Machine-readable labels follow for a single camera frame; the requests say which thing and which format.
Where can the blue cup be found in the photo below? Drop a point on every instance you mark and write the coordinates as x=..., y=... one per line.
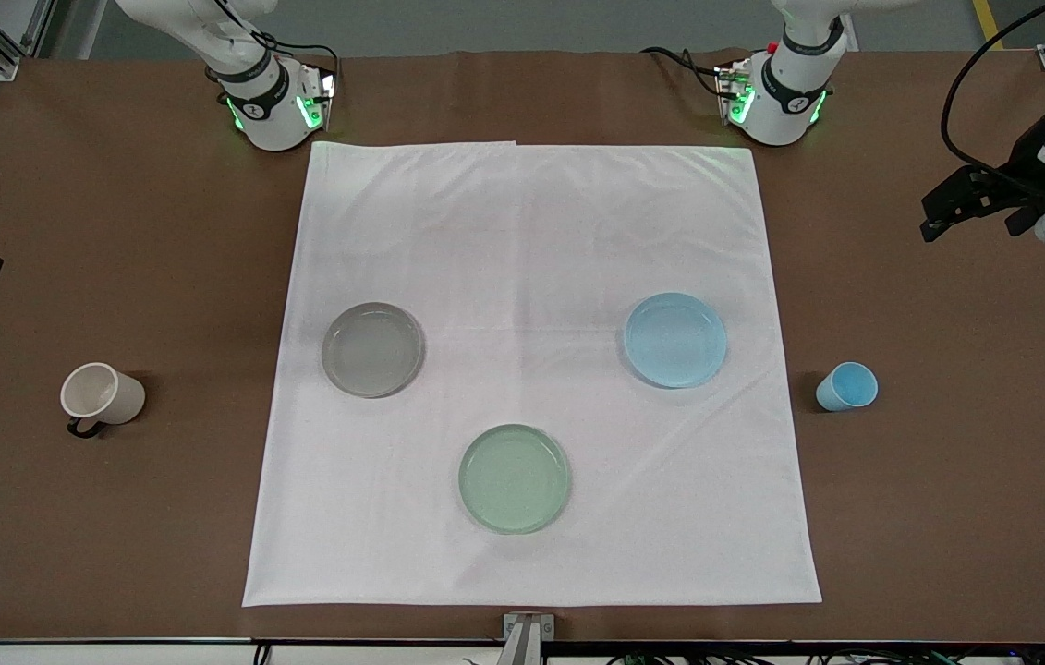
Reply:
x=845, y=388

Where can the white square cloth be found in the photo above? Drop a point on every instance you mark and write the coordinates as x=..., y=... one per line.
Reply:
x=522, y=240

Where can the gray plate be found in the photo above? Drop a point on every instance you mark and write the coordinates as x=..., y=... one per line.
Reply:
x=372, y=351

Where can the black table edge rail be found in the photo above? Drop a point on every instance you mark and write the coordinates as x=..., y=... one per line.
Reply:
x=115, y=642

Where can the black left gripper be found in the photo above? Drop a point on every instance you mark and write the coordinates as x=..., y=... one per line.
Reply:
x=1027, y=154

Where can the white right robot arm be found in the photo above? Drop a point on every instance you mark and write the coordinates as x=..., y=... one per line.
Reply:
x=268, y=120

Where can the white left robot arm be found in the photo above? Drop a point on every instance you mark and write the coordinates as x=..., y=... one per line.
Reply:
x=785, y=97

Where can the blue plate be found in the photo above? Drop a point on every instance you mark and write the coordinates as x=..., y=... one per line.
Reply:
x=675, y=340

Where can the metal table edge bracket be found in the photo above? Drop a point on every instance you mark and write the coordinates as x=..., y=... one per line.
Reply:
x=528, y=633

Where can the green plate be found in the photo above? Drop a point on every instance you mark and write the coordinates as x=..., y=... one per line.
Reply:
x=515, y=478

